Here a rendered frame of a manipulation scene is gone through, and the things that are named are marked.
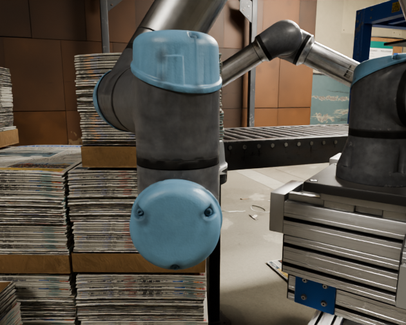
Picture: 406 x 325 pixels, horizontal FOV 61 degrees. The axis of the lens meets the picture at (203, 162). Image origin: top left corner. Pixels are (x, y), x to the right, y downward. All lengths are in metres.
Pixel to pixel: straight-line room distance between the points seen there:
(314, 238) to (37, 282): 0.60
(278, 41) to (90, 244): 0.84
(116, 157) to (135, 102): 0.42
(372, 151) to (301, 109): 4.74
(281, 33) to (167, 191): 1.00
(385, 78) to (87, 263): 0.68
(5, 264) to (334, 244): 0.69
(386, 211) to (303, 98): 4.76
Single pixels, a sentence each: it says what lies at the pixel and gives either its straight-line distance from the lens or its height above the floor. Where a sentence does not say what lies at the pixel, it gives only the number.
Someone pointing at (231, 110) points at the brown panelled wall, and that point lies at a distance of 4.84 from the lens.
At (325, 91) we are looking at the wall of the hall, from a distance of 5.78.
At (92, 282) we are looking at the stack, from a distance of 0.83.
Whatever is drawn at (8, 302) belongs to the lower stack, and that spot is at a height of 0.56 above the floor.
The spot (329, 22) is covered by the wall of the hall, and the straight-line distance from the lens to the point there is 5.88.
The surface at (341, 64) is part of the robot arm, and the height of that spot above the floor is 1.09.
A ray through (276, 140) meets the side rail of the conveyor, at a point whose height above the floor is 0.79.
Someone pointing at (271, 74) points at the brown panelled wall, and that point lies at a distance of 5.13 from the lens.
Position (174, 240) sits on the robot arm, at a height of 0.87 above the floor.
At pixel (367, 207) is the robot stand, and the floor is 0.77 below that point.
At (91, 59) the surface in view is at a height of 1.05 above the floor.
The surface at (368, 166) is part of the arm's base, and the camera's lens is 0.70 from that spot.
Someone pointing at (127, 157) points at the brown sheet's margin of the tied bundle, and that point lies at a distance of 0.71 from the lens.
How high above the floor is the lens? 0.98
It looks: 11 degrees down
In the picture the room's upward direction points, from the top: straight up
